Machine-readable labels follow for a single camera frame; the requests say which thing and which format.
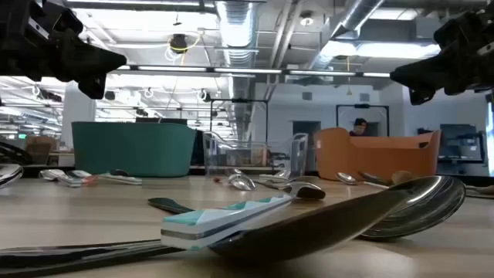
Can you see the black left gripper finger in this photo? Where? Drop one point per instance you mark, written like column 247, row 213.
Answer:
column 85, row 60
column 93, row 87

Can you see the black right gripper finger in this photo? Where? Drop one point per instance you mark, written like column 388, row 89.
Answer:
column 432, row 75
column 420, row 96

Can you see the white column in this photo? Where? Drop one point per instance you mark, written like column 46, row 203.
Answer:
column 77, row 112

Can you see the black computer monitor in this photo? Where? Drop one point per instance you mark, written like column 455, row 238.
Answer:
column 457, row 135

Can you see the person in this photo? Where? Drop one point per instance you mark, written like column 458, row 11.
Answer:
column 360, row 125

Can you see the teal green plastic bin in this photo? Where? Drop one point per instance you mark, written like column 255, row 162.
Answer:
column 131, row 150

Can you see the orange plastic bin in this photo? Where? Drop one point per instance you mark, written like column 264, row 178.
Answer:
column 378, row 162

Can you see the blue lit screen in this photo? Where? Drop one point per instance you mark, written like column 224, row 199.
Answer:
column 491, row 139

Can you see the brown office chair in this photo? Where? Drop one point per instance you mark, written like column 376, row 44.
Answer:
column 38, row 150

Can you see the black ceiling device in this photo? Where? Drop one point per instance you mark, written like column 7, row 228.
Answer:
column 178, row 42

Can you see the clear plastic bin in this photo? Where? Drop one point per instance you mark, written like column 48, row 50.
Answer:
column 299, row 154

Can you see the round ceiling lamp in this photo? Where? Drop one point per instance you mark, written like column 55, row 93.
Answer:
column 306, row 20

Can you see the long ceiling light strip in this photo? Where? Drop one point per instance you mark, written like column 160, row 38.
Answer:
column 247, row 70

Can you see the grey wall vent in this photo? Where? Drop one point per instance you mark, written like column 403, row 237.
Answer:
column 306, row 96
column 364, row 97

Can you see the silver ventilation duct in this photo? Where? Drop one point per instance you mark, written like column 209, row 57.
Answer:
column 235, row 31
column 353, row 15

